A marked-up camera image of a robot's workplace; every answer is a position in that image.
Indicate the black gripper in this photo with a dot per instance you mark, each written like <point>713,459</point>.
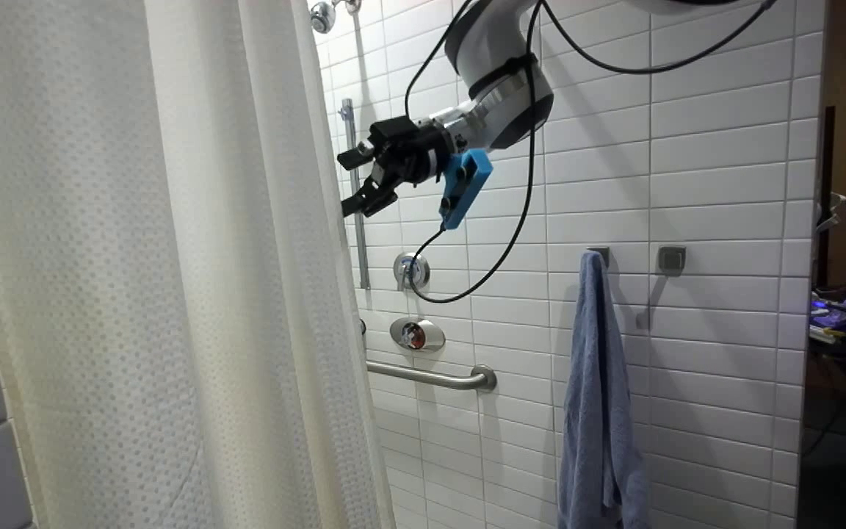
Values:
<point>405,152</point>

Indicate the white shower curtain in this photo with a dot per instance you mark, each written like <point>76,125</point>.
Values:
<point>177,315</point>

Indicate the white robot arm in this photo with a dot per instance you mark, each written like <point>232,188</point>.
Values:
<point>506,102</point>

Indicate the chrome shower valve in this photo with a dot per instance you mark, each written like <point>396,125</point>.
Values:
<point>420,337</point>

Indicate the chrome temperature knob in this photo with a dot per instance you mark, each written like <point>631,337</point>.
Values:
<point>411,271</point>

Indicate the chrome grab bar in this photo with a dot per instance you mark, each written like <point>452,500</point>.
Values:
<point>474,379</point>

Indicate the blue hanging towel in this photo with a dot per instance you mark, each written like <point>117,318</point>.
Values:
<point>605,478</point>

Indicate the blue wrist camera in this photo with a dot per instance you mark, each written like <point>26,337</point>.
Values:
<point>462,181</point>

